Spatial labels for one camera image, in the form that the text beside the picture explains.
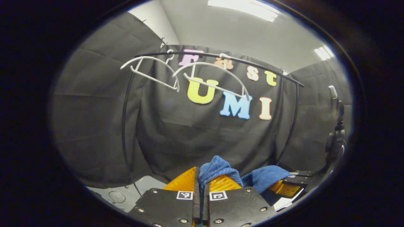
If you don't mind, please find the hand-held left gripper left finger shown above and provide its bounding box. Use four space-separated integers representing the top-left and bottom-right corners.
128 166 201 227

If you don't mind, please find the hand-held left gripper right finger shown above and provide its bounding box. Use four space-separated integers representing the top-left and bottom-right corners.
202 174 278 227

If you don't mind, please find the blue corduroy jacket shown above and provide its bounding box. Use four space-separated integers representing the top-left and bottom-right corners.
198 155 293 207

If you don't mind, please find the white plastic clothes hanger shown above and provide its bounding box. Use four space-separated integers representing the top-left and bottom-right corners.
172 54 250 101
120 50 180 93

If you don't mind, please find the black metal clothes rack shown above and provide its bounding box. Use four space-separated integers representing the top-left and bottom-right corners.
122 51 305 197

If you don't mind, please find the white flat board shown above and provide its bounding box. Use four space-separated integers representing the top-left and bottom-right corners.
273 189 305 212

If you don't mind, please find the black backdrop cloth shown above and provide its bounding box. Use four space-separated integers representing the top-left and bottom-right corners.
52 12 352 189

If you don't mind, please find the small ceiling light panel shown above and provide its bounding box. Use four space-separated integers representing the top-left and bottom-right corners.
314 46 335 61

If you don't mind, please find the large ceiling light panel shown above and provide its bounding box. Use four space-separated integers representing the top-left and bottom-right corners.
208 0 281 22

